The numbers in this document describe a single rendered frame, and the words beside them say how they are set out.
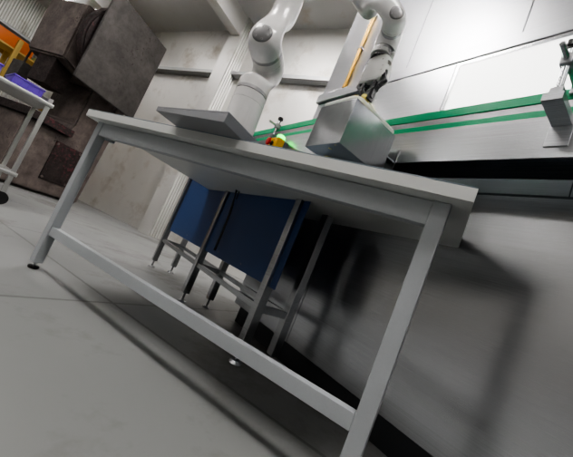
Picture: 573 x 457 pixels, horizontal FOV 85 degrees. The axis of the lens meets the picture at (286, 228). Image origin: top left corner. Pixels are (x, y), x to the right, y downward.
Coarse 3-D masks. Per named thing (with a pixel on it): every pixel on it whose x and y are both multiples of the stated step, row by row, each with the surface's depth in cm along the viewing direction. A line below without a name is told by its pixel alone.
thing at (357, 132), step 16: (320, 112) 109; (336, 112) 101; (352, 112) 95; (368, 112) 99; (320, 128) 105; (336, 128) 98; (352, 128) 96; (368, 128) 100; (384, 128) 105; (320, 144) 101; (336, 144) 96; (352, 144) 97; (368, 144) 102; (384, 144) 106; (352, 160) 104; (368, 160) 103; (384, 160) 107
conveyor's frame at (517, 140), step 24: (528, 120) 83; (288, 144) 154; (408, 144) 110; (432, 144) 102; (456, 144) 96; (480, 144) 90; (504, 144) 85; (528, 144) 80; (408, 168) 121; (432, 168) 113; (456, 168) 106; (480, 168) 100; (504, 168) 94; (528, 168) 89; (552, 168) 85
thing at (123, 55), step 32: (64, 0) 434; (64, 32) 420; (96, 32) 408; (128, 32) 446; (64, 64) 429; (96, 64) 421; (128, 64) 463; (0, 96) 409; (64, 96) 472; (96, 96) 471; (128, 96) 481; (0, 128) 403; (32, 128) 408; (64, 128) 437; (0, 160) 391; (32, 160) 422; (64, 160) 460; (96, 160) 508
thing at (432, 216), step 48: (96, 144) 142; (144, 144) 125; (192, 144) 113; (336, 192) 84; (384, 192) 79; (48, 240) 137; (432, 240) 71; (144, 288) 104; (384, 336) 69; (288, 384) 76; (384, 384) 67
